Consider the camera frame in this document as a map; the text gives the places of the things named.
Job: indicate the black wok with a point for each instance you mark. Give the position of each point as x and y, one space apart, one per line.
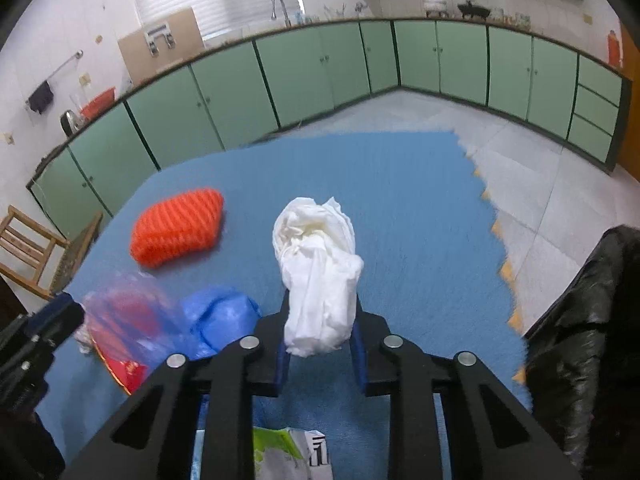
472 10

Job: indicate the white tissue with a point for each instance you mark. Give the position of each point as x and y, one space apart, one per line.
315 270

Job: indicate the black-lined trash bin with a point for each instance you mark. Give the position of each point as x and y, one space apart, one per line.
590 310

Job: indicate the metal faucet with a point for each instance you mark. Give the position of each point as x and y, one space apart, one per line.
286 12

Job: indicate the blue purple plastic bag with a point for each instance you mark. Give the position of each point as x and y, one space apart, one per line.
220 315

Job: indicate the green white snack wrapper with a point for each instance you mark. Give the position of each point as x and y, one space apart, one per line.
285 455

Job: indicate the wooden chair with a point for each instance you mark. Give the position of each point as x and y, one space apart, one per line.
75 250

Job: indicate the dark towel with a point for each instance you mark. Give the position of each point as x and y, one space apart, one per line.
41 99

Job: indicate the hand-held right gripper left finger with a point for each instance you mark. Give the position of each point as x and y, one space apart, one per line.
283 370

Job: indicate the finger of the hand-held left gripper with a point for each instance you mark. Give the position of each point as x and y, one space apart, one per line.
60 312

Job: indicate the cardboard box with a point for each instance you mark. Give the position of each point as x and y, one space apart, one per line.
135 55

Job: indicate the wooden table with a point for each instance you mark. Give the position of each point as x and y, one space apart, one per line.
516 321

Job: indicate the blue scalloped table mat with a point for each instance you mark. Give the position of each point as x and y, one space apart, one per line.
375 185

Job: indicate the green base cabinets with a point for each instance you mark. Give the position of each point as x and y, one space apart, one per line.
300 75

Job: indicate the red thermos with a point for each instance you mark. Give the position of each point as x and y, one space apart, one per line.
614 50

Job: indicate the red basin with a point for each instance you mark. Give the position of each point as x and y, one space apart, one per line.
97 102

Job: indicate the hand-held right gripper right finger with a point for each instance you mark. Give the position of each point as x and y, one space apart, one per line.
359 365

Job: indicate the metal towel rail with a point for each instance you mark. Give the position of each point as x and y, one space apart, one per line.
65 65

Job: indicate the white cooking pot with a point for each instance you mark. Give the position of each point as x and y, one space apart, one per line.
435 4

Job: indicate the orange foam fruit net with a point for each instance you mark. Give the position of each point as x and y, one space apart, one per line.
177 227

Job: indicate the electric kettle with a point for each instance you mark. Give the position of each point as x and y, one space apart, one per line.
70 122

